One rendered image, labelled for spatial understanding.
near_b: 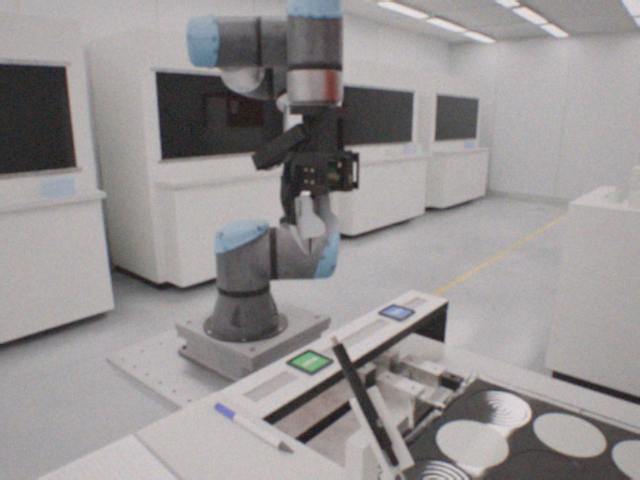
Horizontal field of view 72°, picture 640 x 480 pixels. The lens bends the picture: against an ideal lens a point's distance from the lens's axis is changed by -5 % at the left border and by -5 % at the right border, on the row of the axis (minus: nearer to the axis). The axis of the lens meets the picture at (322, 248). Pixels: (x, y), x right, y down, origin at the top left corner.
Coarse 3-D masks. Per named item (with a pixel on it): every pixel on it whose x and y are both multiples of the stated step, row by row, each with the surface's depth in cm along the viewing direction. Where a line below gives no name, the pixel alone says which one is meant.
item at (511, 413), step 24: (480, 384) 78; (456, 408) 72; (480, 408) 72; (504, 408) 71; (528, 408) 71; (552, 408) 71; (432, 432) 66; (504, 432) 66; (528, 432) 65; (624, 432) 65; (432, 456) 61; (528, 456) 61; (552, 456) 60; (576, 456) 60; (600, 456) 60
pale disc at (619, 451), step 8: (616, 448) 61; (624, 448) 61; (632, 448) 61; (616, 456) 60; (624, 456) 60; (632, 456) 60; (616, 464) 58; (624, 464) 58; (632, 464) 58; (624, 472) 57; (632, 472) 57
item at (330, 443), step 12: (420, 384) 82; (432, 396) 80; (396, 408) 75; (420, 408) 77; (348, 420) 72; (396, 420) 72; (408, 420) 74; (324, 432) 69; (336, 432) 69; (348, 432) 69; (312, 444) 67; (324, 444) 67; (336, 444) 67; (324, 456) 64; (336, 456) 64
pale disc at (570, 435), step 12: (540, 420) 68; (552, 420) 68; (564, 420) 68; (576, 420) 68; (540, 432) 65; (552, 432) 65; (564, 432) 65; (576, 432) 65; (588, 432) 65; (600, 432) 65; (552, 444) 63; (564, 444) 63; (576, 444) 63; (588, 444) 62; (600, 444) 62; (588, 456) 60
